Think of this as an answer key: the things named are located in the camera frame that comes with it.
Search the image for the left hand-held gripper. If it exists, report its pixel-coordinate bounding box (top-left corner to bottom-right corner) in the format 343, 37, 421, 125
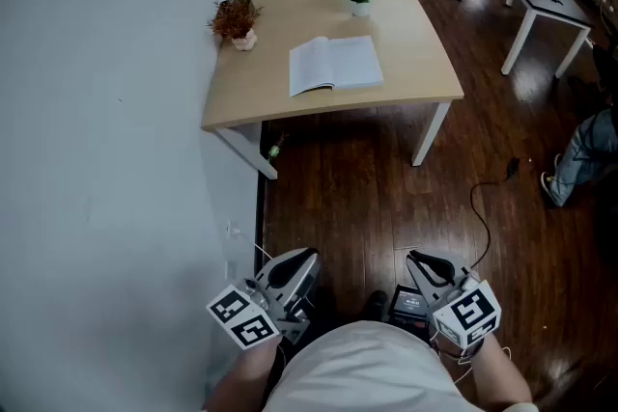
206, 247, 323, 349

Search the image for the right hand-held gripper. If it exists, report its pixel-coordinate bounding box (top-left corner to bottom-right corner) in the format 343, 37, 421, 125
406, 248, 502, 350

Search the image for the white paperback book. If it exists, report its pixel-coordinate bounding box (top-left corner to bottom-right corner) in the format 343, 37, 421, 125
288, 35, 385, 99

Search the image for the person's left forearm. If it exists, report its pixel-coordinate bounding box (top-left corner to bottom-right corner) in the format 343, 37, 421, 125
202, 335, 284, 412

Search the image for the person's right forearm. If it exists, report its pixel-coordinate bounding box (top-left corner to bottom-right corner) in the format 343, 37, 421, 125
453, 335, 535, 406

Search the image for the black device with screen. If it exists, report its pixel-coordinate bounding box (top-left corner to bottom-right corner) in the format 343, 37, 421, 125
388, 284, 431, 329

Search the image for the person's black shoe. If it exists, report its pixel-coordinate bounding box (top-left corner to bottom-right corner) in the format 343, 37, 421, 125
361, 289, 390, 324

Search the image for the person's white shirt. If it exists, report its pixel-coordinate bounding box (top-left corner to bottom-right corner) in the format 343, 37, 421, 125
263, 320, 535, 412

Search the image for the green bottle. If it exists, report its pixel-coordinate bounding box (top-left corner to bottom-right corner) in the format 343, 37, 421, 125
267, 133, 287, 159

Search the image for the light wooden table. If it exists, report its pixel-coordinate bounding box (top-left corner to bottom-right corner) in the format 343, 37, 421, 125
200, 0, 465, 180

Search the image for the orange plant in white vase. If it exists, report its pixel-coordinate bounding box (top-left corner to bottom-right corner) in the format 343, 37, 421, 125
206, 0, 265, 51

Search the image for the thin white cable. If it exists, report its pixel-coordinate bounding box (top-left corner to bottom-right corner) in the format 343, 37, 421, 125
453, 342, 513, 382

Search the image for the black floor cable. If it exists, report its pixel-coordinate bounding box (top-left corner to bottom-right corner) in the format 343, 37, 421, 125
470, 156, 523, 269

